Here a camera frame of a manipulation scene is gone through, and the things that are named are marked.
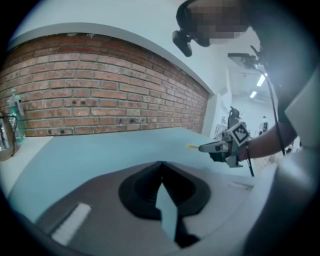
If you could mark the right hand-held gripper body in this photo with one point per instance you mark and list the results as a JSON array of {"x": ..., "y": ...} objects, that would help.
[{"x": 238, "y": 135}]

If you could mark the yellow pen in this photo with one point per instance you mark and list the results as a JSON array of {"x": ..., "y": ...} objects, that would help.
[{"x": 193, "y": 146}]

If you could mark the fluorescent ceiling light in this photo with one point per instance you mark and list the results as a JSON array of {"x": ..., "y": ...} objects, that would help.
[
  {"x": 253, "y": 94},
  {"x": 261, "y": 80}
]

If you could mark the clear brown round container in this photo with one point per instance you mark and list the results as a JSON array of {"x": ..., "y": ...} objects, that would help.
[{"x": 6, "y": 140}]

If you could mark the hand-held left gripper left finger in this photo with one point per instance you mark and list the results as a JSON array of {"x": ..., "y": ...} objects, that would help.
[{"x": 105, "y": 200}]

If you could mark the green plastic bottle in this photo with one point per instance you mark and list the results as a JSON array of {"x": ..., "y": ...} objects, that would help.
[{"x": 16, "y": 117}]

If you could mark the person's head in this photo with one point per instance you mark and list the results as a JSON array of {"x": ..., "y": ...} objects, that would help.
[{"x": 212, "y": 20}]

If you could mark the person's right forearm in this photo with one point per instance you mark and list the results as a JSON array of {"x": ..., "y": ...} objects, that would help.
[{"x": 267, "y": 143}]

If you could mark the black head-worn camera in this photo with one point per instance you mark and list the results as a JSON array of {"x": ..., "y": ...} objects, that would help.
[{"x": 182, "y": 42}]

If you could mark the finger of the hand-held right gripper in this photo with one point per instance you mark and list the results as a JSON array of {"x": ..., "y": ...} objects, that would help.
[{"x": 213, "y": 147}]

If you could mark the person's black shirt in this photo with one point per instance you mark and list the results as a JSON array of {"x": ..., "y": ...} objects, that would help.
[{"x": 287, "y": 50}]

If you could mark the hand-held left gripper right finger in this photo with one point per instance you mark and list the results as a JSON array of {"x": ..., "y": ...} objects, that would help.
[{"x": 215, "y": 200}]

